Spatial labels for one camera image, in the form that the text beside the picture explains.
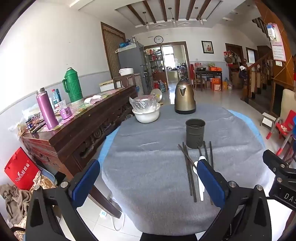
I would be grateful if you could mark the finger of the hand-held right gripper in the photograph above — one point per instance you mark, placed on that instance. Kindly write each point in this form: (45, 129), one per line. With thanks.
(275, 162)

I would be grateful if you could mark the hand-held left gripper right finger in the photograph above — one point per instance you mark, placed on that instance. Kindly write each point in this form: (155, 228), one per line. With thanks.
(210, 183)

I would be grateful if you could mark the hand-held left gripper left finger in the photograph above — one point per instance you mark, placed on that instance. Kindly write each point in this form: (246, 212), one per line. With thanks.
(85, 183)

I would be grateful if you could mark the set of dark chopsticks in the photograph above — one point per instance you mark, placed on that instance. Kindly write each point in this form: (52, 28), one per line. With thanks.
(188, 166)

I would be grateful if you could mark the dark metal utensil holder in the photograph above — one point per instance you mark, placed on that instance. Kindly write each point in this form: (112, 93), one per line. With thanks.
(194, 136)

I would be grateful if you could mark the red child chair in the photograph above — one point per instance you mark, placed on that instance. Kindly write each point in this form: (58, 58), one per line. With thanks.
(284, 127)

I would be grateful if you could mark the blue table cover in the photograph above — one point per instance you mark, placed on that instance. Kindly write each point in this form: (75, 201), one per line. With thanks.
(106, 148)

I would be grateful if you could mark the carved wooden sideboard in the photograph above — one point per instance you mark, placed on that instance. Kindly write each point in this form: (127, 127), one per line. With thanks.
(76, 141)

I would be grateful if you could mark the white step stool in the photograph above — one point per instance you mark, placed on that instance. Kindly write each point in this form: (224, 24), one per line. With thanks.
(269, 119)

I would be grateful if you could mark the cream chair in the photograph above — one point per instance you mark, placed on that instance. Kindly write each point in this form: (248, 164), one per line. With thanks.
(288, 102)

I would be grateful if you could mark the grey table cloth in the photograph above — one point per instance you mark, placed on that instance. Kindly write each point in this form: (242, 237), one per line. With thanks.
(150, 162)

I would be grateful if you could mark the red paper bag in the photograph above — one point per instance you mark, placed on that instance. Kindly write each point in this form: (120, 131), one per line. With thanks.
(20, 170)

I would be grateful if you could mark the glass cup with purple base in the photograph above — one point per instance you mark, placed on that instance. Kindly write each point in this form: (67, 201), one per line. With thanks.
(65, 112)

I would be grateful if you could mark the grey-brown rag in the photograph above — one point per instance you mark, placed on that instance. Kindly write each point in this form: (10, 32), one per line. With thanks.
(15, 204)

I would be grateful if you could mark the purple thermos flask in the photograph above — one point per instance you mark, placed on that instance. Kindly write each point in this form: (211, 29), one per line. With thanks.
(47, 111)

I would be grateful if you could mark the white tissue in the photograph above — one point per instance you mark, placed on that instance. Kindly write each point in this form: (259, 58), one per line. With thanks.
(92, 99)

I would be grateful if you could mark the gold electric kettle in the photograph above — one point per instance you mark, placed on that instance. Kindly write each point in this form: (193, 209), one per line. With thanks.
(185, 97)

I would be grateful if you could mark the clear water bottle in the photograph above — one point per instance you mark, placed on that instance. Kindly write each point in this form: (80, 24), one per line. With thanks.
(56, 98)

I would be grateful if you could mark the white bowl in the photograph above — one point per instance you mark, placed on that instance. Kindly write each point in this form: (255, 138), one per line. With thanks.
(146, 117)

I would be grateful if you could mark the clear oil jug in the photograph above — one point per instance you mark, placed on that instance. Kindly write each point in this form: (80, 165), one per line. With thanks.
(227, 83)

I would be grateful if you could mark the green thermos jug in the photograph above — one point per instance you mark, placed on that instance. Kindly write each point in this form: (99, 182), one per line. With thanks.
(72, 87)

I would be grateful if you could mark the orange carton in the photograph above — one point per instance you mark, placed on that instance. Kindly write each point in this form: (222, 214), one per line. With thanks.
(216, 84)

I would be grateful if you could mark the wooden stair railing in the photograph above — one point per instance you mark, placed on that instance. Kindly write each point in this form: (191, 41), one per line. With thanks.
(254, 67)

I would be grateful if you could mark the plastic-wrapped steel pot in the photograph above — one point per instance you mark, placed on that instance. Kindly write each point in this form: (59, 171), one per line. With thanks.
(143, 103)

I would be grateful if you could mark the white chest freezer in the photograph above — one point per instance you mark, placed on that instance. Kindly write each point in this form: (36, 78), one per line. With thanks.
(106, 86)

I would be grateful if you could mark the small electric heater fan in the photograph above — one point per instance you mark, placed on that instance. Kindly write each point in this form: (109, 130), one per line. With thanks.
(156, 95)

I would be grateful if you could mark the blue water jug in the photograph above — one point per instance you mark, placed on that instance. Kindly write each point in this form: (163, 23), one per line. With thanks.
(163, 87)

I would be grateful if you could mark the dark wooden chair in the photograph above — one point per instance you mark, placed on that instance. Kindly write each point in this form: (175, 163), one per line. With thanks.
(124, 81)

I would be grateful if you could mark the dark wooden side table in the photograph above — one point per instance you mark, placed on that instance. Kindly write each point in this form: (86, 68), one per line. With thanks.
(208, 73)

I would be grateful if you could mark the flat orange box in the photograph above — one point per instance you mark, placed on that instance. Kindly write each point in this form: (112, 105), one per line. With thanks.
(215, 68)

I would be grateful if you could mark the hanging woven basket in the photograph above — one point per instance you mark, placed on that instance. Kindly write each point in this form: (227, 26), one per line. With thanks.
(229, 59)

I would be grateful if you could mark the grey refrigerator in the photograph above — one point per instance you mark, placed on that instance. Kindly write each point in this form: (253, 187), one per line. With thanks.
(131, 60)

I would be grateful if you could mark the brown striped door curtain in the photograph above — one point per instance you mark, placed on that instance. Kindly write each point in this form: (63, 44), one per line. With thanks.
(111, 51)

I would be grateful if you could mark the kitchen shelf with bottles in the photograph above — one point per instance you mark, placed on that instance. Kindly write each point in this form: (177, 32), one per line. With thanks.
(153, 60)

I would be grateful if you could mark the pendant lamp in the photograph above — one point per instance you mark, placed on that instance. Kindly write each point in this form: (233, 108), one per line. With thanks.
(173, 20)
(147, 23)
(200, 19)

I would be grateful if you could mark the pink wall calendar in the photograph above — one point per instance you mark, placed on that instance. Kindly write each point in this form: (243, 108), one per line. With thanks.
(277, 48)

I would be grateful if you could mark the framed wall picture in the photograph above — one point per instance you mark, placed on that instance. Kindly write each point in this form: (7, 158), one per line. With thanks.
(207, 47)

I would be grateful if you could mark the round wall clock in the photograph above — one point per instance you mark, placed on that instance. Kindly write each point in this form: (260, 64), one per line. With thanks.
(158, 39)

